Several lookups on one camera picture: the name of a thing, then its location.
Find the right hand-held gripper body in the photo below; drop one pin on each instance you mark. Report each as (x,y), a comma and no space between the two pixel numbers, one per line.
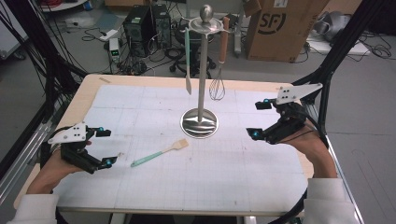
(291,123)

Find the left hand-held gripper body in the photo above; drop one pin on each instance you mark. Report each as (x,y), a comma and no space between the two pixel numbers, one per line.
(70,135)

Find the steel utensil stand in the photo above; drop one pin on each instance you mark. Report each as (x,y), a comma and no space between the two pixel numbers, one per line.
(202,77)

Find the person's right hand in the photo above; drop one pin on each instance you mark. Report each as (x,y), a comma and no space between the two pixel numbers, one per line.
(311,144)

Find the person's left hand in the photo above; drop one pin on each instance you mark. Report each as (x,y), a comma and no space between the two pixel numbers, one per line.
(57,169)

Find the white grid mat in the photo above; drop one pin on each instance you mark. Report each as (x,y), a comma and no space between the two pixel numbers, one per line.
(218,186)

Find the large brown cardboard box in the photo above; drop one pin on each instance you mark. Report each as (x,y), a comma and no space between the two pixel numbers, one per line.
(299,37)

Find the black office stool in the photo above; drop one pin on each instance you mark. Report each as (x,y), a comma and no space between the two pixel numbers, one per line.
(194,63)

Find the small device green display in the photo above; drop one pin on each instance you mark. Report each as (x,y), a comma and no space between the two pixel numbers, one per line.
(114,49)

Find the white power strip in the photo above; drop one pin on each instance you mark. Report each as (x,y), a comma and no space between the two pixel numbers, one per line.
(109,34)

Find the black computer tower green label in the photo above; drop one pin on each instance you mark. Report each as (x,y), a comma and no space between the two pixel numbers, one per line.
(138,34)

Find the grey plastic device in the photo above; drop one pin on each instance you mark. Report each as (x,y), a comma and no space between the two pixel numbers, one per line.
(333,25)

